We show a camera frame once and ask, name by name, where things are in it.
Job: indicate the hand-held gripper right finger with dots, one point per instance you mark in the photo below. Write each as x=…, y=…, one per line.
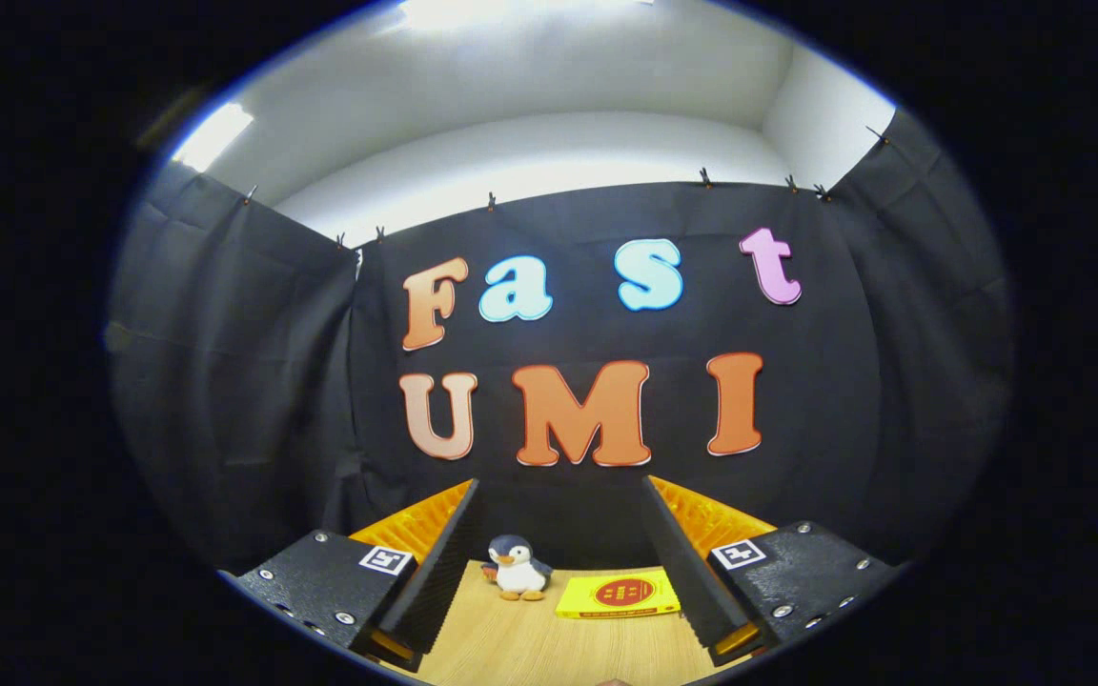
x=687, y=572

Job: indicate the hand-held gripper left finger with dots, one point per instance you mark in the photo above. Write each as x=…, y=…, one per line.
x=435, y=572

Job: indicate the yellow book with red circle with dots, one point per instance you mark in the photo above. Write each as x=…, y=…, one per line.
x=618, y=594

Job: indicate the penguin plush toy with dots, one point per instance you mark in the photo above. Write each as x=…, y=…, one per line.
x=518, y=570

